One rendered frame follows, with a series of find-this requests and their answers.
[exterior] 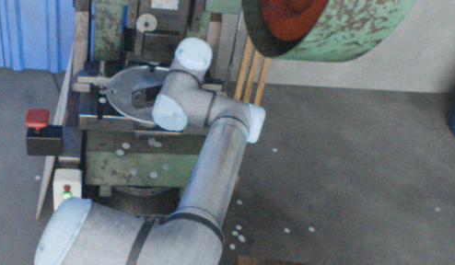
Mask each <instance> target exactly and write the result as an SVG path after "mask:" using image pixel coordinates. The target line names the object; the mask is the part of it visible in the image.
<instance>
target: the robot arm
mask: <svg viewBox="0 0 455 265"><path fill-rule="evenodd" d="M211 59H212V50H211V48H210V46H209V45H208V43H207V42H205V41H204V40H201V39H198V38H188V39H186V40H182V41H181V42H180V44H179V46H178V48H177V49H176V51H175V55H174V58H173V61H172V63H171V65H170V68H169V71H168V74H167V77H166V79H165V81H164V84H163V85H159V86H152V87H147V88H143V89H138V90H135V91H133V92H132V96H131V105H132V106H133V107H134V108H135V109H145V108H150V107H154V108H153V110H152V117H153V120H154V121H155V123H156V124H158V125H159V126H160V127H161V128H164V129H166V130H170V131H173V130H174V131H180V130H182V129H183V128H184V126H185V125H186V124H188V123H190V124H193V125H196V126H199V127H203V128H206V129H208V130H210V131H209V133H208V135H207V137H206V140H205V142H204V146H203V148H202V151H201V153H200V155H199V157H198V159H197V162H196V164H195V166H194V169H193V171H192V175H191V178H190V180H189V182H188V185H187V187H186V190H184V192H183V194H182V196H181V200H180V202H179V204H178V207H177V209H176V212H175V213H171V214H170V215H169V216H168V217H167V218H166V219H165V221H164V223H163V225H156V224H154V223H152V222H149V221H147V220H144V219H141V218H138V217H135V216H132V215H130V214H128V213H123V212H120V211H117V210H114V209H112V208H110V207H107V206H104V205H101V204H98V203H94V202H92V201H91V200H90V199H87V200H84V199H81V198H78V197H75V196H71V197H68V198H66V199H65V200H63V201H62V202H61V203H60V205H59V206H58V207H57V209H56V210H55V212H54V213H53V215H52V217H51V219H50V221H49V223H48V225H47V227H46V229H45V231H43V234H42V236H41V240H40V242H39V245H38V247H37V250H36V254H35V260H34V265H217V263H218V262H219V260H220V257H221V254H222V251H223V247H224V244H225V237H224V234H223V232H222V230H221V228H222V225H223V222H224V219H225V215H226V212H227V209H228V204H229V201H230V197H231V194H232V191H233V188H234V185H235V181H236V178H237V175H238V172H239V165H240V162H241V158H242V156H243V153H244V149H245V146H246V143H247V142H252V143H254V142H256V141H257V139H258V136H259V133H260V130H261V127H262V124H263V118H264V114H265V112H264V109H263V108H261V107H258V106H255V105H252V104H250V103H249V102H243V101H239V100H236V99H233V98H227V97H224V96H221V95H218V94H215V93H211V92H208V91H205V90H202V83H203V80H204V76H205V73H206V70H207V67H209V65H210V63H211Z"/></svg>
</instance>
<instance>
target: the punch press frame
mask: <svg viewBox="0 0 455 265"><path fill-rule="evenodd" d="M91 3H94V15H91V20H92V21H93V48H92V58H93V63H100V60H101V59H104V60H105V61H106V63H120V64H123V31H122V30H123V6H129V0H91ZM240 4H241V0H205V3H204V12H203V16H202V22H201V27H200V31H199V33H191V32H190V28H189V27H188V32H187V38H198V39H201V40H204V41H206V37H207V32H208V28H209V23H210V18H211V14H212V13H219V14H231V15H238V14H239V9H240ZM206 137H207V135H194V134H182V135H180V136H177V135H167V137H166V138H165V139H158V138H154V139H155V142H160V143H161V146H155V145H154V144H153V145H152V144H149V143H148V140H147V139H149V138H138V137H136V136H135V134H134V133H133V132H110V131H88V133H87V145H86V170H85V185H100V188H99V196H100V197H111V195H112V186H139V187H172V188H179V190H178V197H179V199H180V198H181V196H182V194H183V192H184V190H186V187H187V185H188V182H189V180H190V178H191V175H192V173H193V169H194V166H195V164H196V162H197V159H198V157H199V155H200V153H201V151H202V148H203V146H204V142H205V140H206ZM124 143H128V144H129V145H130V147H128V148H124V147H123V144H124ZM119 149H122V150H123V154H122V155H117V154H116V151H117V150H119ZM123 156H126V157H127V158H128V159H129V161H128V162H123V161H122V160H121V158H122V157H123ZM162 164H168V165H169V168H167V169H164V168H162ZM131 168H135V169H136V170H137V174H136V175H134V176H133V175H132V174H131V173H130V169H131ZM151 171H155V173H156V174H157V177H156V178H151V177H149V174H150V173H151Z"/></svg>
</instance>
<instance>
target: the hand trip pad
mask: <svg viewBox="0 0 455 265"><path fill-rule="evenodd" d="M49 117H50V112H49V111H48V110H47V109H30V110H28V111H27V114H26V118H25V125H26V126H28V127H35V128H36V129H37V130H39V129H41V128H42V127H46V126H47V125H48V121H49Z"/></svg>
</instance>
